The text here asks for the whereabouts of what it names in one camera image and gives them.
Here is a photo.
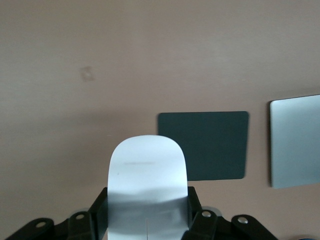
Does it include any silver closed laptop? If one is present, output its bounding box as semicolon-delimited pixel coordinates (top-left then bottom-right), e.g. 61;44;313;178
269;94;320;190

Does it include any small tape patch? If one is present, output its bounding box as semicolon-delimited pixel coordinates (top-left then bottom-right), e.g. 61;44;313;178
80;65;97;81

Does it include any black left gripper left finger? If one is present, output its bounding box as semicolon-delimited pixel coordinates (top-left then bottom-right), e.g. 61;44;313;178
3;186;111;240

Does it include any black mouse pad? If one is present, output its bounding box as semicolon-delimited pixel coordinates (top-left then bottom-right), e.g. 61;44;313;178
157;110;251;182

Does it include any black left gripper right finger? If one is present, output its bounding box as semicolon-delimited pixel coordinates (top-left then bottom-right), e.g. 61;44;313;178
183;186;279;240

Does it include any white computer mouse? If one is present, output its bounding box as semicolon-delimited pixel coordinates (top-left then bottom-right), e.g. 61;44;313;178
106;134;189;240

